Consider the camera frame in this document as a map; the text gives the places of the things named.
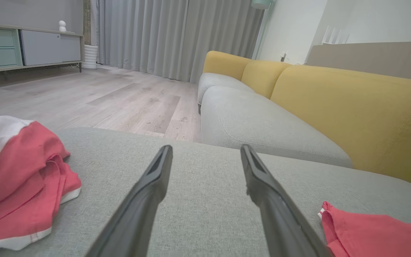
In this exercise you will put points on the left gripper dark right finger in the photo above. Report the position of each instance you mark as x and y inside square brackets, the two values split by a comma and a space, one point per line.
[280, 221]

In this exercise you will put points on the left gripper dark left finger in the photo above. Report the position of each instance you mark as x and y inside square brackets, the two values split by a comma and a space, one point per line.
[137, 214]

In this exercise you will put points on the red shirt with white sleeves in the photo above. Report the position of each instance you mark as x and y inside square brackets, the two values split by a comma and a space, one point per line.
[376, 235]

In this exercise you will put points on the red shorts with white stripe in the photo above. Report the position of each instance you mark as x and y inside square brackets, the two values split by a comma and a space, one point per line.
[20, 178]

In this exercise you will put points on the large grey sofa chaise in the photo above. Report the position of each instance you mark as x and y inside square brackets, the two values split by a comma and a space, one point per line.
[205, 214]

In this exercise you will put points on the yellow sofa back cushion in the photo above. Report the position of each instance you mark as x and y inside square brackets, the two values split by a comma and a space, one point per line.
[262, 76]
[351, 117]
[223, 64]

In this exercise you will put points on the white ribbed bin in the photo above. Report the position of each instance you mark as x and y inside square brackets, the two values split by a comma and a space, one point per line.
[90, 57]

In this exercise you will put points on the grey cabinet door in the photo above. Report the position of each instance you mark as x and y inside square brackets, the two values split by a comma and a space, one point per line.
[39, 48]
[70, 48]

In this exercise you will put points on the grey pleated curtain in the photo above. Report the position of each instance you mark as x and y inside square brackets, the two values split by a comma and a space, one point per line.
[173, 35]

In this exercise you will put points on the beige partition panel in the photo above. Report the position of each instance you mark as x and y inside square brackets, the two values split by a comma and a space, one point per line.
[369, 60]

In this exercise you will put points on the white slatted rack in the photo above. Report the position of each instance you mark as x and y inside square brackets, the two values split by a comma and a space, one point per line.
[335, 37]

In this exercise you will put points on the small white figurine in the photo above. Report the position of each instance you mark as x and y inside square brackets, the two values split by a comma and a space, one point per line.
[62, 25]

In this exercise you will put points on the teal floor lamp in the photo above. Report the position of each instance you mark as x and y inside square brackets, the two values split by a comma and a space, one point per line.
[261, 3]

